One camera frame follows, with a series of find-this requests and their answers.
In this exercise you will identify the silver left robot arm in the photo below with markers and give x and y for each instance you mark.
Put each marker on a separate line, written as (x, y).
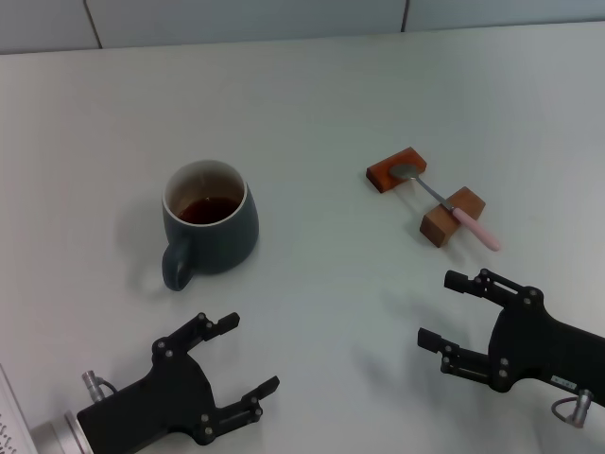
(57, 435)

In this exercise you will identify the light brown wooden rest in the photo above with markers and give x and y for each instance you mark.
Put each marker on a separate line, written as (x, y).
(437, 229)

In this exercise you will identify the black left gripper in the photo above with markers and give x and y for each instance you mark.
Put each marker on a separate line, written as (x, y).
(142, 406)

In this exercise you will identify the dark tea liquid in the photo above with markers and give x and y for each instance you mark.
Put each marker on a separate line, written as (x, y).
(208, 210)

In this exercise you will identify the grey ceramic cup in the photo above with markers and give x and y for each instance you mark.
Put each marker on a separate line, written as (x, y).
(222, 246)

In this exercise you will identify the reddish wooden block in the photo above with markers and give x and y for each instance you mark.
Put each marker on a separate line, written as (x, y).
(378, 175)

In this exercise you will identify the white perforated panel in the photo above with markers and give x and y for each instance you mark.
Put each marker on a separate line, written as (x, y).
(12, 416)

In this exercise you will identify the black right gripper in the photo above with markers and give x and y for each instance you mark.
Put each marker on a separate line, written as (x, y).
(543, 350)

